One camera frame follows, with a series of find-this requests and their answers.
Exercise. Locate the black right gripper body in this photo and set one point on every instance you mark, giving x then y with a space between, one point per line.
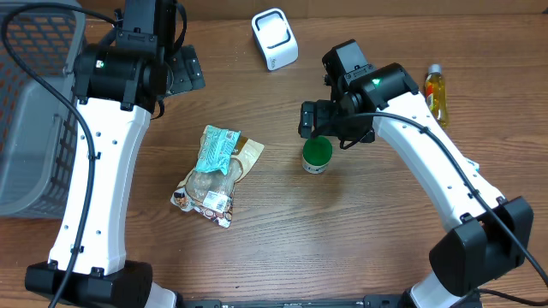
312 120

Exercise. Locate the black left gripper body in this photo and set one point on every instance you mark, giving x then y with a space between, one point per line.
187 75

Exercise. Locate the green lid white jar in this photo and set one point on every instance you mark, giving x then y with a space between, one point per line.
316 155

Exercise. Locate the teal snack packet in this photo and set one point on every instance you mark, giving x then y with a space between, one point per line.
216 150

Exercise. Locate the yellow oil bottle silver cap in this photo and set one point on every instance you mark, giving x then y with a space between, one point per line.
435 93

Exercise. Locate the brown cookie bag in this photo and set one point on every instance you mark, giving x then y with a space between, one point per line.
211 194

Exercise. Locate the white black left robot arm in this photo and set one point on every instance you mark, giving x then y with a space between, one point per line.
119 87

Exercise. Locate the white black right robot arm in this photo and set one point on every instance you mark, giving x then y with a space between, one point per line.
485 233

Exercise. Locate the white barcode scanner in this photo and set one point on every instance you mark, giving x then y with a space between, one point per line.
275 39

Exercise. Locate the grey plastic shopping basket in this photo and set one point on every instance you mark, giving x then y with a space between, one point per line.
38 133

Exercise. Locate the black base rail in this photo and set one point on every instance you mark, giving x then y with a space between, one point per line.
295 303

